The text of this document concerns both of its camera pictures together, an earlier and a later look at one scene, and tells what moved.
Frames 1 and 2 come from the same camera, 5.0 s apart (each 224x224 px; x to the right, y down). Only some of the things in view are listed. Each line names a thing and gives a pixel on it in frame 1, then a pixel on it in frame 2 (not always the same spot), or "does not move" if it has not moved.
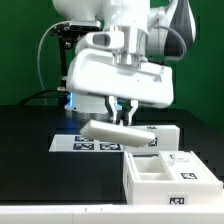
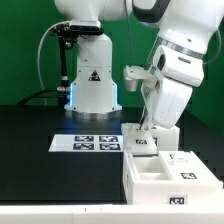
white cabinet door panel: (115, 133) to (135, 142)
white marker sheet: (77, 143) does not move
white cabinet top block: (167, 138) does not move
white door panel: (186, 167) does not move
